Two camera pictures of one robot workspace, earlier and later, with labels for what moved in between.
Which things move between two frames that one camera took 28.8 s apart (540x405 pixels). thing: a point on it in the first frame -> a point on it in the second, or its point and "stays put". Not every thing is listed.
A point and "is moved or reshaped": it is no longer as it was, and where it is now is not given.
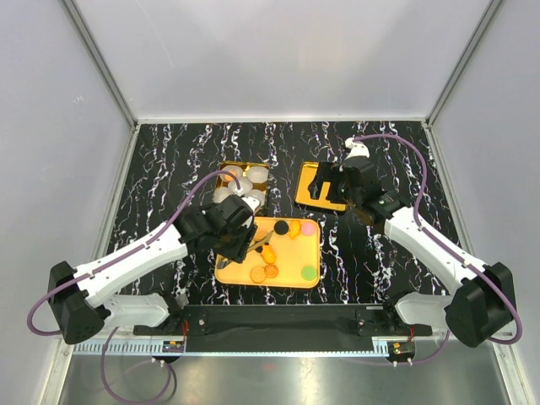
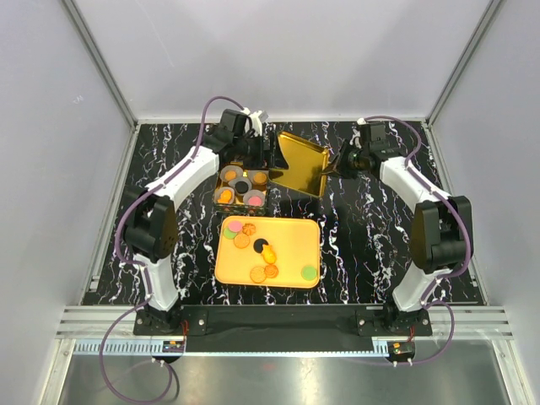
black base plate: x=288 y=326 stays put
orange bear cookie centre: x=268 y=254 stays put
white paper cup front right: x=259 y=194 stays put
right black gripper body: x=348 y=195 -> x=352 y=163
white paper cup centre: x=245 y=186 stays put
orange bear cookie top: x=294 y=225 -> x=225 y=197
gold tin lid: x=303 y=195 -> x=305 y=162
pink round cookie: x=308 y=229 is moved or reshaped
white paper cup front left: x=220 y=193 stays put
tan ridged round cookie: x=261 y=234 -> x=260 y=178
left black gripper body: x=234 y=243 -> x=250 y=150
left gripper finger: x=222 y=261 -> x=278 y=159
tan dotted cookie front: x=257 y=274 stays put
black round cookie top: x=281 y=228 -> x=241 y=187
